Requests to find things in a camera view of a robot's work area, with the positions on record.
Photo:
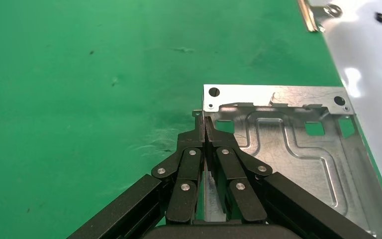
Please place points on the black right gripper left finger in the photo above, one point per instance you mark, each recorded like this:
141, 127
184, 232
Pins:
184, 198

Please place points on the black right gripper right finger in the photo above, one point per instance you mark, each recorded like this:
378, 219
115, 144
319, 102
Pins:
247, 201

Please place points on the stamped sheet metal tray part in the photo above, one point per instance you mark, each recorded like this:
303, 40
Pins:
309, 158

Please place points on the metal binder clip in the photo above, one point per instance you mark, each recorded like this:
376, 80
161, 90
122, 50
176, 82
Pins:
311, 16

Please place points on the small black plastic piece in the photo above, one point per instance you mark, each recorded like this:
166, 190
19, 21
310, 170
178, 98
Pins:
380, 17

